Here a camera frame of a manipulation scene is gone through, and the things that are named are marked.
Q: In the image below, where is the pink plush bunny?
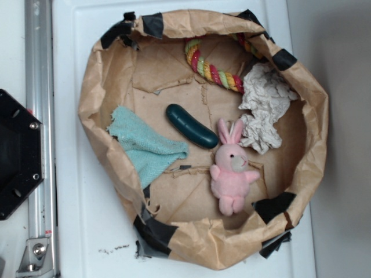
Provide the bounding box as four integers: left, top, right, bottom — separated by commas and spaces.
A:
210, 118, 260, 216

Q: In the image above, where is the aluminium extrusion rail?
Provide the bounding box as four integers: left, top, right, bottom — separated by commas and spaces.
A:
25, 1, 60, 277

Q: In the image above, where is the dark green plastic pickle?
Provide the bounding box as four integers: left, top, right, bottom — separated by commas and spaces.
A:
165, 104, 219, 149

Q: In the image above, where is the black octagonal mount plate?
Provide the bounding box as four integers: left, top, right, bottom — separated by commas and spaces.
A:
1, 89, 44, 221

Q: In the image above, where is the multicolour rope ring toy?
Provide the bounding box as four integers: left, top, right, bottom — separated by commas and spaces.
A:
184, 32, 263, 94

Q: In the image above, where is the light blue terry cloth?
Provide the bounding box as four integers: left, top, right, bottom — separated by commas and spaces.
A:
107, 106, 189, 189

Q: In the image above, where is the metal corner bracket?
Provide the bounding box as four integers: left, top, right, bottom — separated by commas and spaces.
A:
16, 237, 53, 277

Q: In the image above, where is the crumpled white paper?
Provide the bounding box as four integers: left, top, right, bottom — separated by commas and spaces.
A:
238, 63, 298, 155

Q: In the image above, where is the brown paper bag bin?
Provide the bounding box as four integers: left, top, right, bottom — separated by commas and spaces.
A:
78, 10, 329, 270

